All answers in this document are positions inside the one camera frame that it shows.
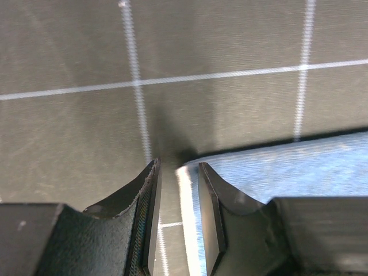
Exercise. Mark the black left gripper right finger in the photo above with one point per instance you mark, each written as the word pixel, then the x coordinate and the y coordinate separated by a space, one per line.
pixel 286 236

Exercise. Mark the yellow and blue cat towel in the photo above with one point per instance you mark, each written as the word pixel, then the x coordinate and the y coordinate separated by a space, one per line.
pixel 333 166

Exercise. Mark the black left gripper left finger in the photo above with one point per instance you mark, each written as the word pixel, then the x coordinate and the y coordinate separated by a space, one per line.
pixel 115 236

